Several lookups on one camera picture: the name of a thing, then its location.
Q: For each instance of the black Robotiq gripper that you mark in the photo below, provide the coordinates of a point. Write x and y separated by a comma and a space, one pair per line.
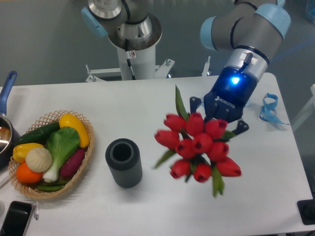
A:
227, 98

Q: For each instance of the blue handled saucepan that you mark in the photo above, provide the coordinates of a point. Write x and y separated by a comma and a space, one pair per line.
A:
8, 135

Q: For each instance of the black smartphone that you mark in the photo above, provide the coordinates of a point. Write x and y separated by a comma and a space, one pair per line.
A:
17, 219

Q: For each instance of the red tulip bouquet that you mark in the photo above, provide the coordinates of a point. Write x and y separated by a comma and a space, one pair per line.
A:
202, 147

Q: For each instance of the dark grey ribbed vase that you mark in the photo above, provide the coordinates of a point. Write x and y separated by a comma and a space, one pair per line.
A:
124, 162

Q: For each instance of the green pea pods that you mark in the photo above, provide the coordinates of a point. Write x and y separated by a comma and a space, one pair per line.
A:
51, 186

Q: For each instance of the green bok choy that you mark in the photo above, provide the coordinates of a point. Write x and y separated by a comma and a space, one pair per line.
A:
61, 144

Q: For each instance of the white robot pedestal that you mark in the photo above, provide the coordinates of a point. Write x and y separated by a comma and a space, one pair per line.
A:
137, 65

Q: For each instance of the blue knotted ribbon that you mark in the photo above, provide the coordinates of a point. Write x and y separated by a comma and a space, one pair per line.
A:
268, 110

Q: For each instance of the yellow squash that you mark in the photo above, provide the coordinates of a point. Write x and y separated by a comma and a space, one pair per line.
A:
70, 120

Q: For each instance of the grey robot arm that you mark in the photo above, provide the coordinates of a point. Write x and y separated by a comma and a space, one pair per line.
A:
252, 31

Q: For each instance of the purple sweet potato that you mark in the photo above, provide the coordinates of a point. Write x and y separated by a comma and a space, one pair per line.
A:
71, 166

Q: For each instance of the black device at edge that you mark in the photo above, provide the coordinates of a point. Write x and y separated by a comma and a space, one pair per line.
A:
307, 211

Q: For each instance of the pale blue cap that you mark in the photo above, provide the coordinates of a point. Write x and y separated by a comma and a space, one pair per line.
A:
248, 104

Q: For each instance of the woven wicker basket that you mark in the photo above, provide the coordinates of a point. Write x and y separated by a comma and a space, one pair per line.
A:
46, 119

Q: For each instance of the yellow bell pepper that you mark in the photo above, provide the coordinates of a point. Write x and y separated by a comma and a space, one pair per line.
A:
20, 151

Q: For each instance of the clear pen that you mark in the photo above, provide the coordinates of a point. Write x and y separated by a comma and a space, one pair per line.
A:
36, 211

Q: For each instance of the orange fruit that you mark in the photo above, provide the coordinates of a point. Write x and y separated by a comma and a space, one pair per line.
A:
25, 175

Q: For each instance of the white metal frame bracket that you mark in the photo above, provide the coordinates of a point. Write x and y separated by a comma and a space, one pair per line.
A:
103, 72

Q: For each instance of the green cucumber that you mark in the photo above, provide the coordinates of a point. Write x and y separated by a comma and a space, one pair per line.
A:
39, 135

